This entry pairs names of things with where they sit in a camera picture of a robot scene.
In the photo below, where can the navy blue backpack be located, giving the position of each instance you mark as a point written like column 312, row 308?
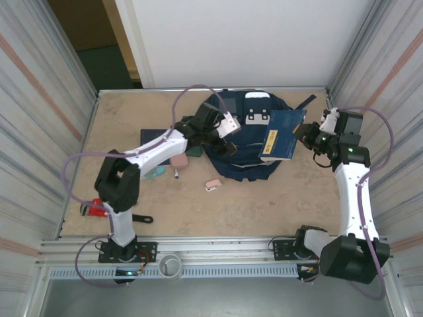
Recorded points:
column 244, row 165

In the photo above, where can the blue book with yellow label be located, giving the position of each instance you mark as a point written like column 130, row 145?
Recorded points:
column 281, row 138

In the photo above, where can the green pencil case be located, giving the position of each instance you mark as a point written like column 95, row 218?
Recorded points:
column 195, row 152

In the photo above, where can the small pink white stapler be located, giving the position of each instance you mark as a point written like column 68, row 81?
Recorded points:
column 213, row 185

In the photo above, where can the pink pencil case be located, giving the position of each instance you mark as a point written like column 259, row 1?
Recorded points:
column 180, row 162

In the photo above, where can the white marker with blue cap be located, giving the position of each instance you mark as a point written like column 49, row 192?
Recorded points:
column 176, row 173

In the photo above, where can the plain blue book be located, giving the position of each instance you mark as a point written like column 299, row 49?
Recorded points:
column 152, row 137

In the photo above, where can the teal correction tape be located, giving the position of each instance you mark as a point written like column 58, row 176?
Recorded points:
column 155, row 172

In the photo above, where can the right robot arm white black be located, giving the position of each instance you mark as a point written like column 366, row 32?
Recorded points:
column 353, row 198

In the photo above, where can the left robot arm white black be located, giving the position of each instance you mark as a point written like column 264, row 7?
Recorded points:
column 115, row 185

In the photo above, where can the thin aluminium table edge bar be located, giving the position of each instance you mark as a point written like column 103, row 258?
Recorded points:
column 148, row 90

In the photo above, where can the brown wooden door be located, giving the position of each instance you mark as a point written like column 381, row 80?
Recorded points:
column 86, row 23

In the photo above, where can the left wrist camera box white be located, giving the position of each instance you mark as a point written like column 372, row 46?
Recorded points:
column 229, row 127

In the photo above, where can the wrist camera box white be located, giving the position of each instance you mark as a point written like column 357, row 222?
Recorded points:
column 229, row 127
column 330, row 122

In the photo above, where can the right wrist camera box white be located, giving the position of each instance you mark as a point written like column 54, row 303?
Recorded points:
column 330, row 122

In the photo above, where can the wide aluminium frame rail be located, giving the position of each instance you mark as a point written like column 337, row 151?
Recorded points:
column 215, row 244

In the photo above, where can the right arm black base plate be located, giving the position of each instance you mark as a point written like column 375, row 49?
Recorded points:
column 281, row 249

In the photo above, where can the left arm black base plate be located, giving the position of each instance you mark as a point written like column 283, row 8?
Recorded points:
column 148, row 251

